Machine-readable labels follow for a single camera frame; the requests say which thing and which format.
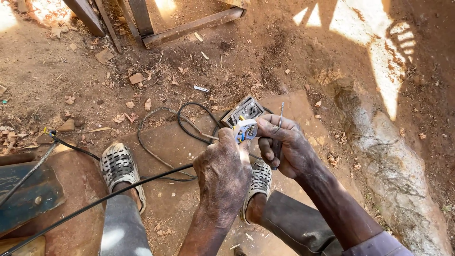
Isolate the person's right hand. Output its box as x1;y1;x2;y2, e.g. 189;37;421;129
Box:
256;114;321;180

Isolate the person's left hand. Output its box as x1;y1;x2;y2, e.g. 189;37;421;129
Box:
193;127;253;221

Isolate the dark-handled screwdriver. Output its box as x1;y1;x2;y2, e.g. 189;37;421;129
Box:
270;102;285;171

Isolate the white electrical plug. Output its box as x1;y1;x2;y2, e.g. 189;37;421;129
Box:
233;119;259;144

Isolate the person's right perforated white shoe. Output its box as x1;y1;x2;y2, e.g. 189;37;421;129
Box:
240;160;273;226

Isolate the person's perforated white shoe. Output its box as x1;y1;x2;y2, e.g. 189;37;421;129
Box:
99;142;147;215
240;160;273;226

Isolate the grey socket box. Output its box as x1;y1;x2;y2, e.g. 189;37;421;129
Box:
220;95;266;129

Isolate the person's right grey trouser leg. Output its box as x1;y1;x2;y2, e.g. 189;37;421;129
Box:
260;190;345;256

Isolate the person's grey trouser leg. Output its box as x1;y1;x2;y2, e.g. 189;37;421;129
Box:
99;194;154;256
260;190;345;256

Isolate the person's left perforated white shoe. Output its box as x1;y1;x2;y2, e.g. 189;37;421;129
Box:
99;142;147;215

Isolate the person's left grey trouser leg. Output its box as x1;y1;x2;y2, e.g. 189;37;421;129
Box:
99;194;154;256

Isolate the brown stone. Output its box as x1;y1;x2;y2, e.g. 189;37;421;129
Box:
57;118;76;133

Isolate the flat brick fragment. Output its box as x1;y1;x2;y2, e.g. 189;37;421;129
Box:
95;48;115;64

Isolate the wooden block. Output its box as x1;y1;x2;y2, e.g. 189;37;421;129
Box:
0;235;46;256

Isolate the looped black cable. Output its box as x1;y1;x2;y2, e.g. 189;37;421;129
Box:
177;102;223;145

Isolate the dusty grey cable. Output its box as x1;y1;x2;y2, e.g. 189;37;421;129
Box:
137;106;220;179

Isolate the thick black cable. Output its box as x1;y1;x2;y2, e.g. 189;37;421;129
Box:
0;163;195;256

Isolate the thin black cable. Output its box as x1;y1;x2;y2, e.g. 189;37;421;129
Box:
49;130;197;182

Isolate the wooden frame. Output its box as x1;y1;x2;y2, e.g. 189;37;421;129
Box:
63;0;248;55

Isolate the thin grey cable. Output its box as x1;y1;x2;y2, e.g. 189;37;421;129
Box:
0;132;57;208

